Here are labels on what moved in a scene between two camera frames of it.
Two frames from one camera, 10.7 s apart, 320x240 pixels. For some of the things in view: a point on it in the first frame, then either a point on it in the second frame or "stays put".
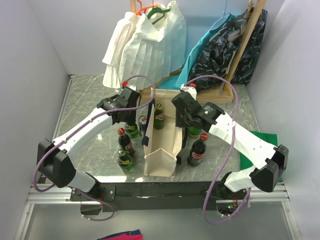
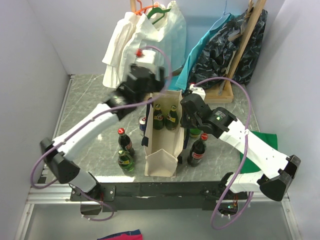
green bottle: (131, 130) → (171, 121)
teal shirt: (174, 82) stays put
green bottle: (159, 117) stays put
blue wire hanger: (224, 14) stays put
